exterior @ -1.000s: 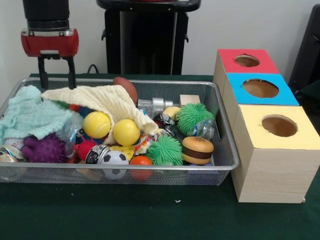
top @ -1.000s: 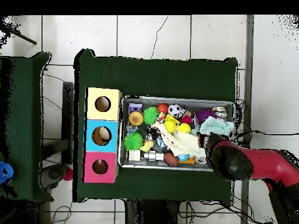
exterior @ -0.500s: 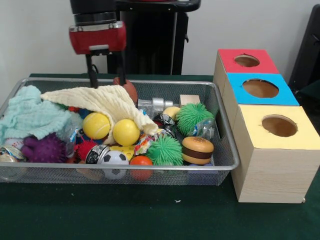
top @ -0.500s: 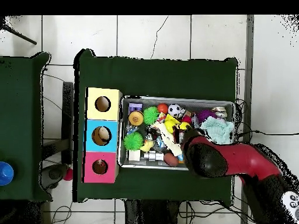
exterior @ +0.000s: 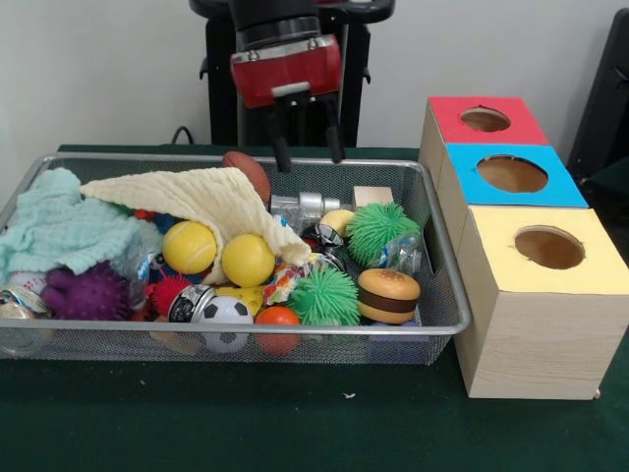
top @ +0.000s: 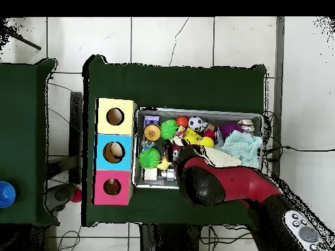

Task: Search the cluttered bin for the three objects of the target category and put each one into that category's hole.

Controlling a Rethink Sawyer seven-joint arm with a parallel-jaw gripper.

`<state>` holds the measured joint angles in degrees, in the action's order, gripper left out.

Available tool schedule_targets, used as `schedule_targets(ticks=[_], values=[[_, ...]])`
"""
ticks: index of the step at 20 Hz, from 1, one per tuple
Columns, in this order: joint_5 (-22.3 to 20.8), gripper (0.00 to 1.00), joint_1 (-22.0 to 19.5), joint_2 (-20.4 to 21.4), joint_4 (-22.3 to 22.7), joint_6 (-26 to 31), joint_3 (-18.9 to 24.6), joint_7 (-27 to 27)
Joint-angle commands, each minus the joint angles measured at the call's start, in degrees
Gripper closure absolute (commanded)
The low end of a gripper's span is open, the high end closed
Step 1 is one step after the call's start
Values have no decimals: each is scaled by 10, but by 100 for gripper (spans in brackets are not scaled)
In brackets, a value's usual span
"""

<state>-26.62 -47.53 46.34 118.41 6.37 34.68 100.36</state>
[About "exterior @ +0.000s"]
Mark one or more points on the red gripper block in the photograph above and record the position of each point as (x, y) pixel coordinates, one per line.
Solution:
(290, 69)

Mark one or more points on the yellow duck toy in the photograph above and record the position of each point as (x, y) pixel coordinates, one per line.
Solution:
(338, 220)

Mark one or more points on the cream waffle cloth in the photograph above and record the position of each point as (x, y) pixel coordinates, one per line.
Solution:
(211, 196)

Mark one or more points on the shallow silver mesh bin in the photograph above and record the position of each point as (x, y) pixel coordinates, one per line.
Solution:
(319, 351)

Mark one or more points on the wooden box with three holes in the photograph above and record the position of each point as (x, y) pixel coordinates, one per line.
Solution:
(540, 344)

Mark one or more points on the brown toy football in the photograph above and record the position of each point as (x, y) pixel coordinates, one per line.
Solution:
(258, 172)

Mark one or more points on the green spiky rubber ball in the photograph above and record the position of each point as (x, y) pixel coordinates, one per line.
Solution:
(324, 295)
(383, 228)

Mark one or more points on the yellow smiley ball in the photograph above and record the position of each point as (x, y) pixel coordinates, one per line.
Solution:
(248, 260)

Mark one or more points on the yellow tennis ball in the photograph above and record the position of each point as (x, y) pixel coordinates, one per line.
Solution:
(189, 248)

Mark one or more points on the toy hamburger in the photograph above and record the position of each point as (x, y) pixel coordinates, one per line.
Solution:
(388, 295)

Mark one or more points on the orange red ball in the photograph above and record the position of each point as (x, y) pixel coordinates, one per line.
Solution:
(277, 318)

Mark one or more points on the black white soccer ball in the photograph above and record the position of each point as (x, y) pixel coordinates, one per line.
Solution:
(225, 314)

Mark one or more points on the mint green waffle cloth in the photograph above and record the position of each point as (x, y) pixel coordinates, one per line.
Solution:
(59, 226)

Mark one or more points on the black chair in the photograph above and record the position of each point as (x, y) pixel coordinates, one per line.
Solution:
(604, 98)

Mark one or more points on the dark green side table cloth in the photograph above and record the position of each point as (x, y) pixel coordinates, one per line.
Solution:
(614, 187)

